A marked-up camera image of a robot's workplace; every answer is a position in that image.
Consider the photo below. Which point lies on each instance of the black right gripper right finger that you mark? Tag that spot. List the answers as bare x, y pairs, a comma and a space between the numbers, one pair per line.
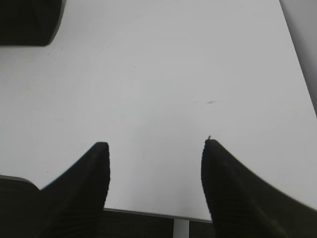
242, 205

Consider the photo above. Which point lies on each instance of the black tote bag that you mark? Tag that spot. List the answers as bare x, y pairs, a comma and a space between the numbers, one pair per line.
30, 22

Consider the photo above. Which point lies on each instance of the white table leg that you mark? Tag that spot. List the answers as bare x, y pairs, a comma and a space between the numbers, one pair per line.
181, 228

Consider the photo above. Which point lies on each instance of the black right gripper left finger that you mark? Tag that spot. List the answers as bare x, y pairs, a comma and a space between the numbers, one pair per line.
74, 202

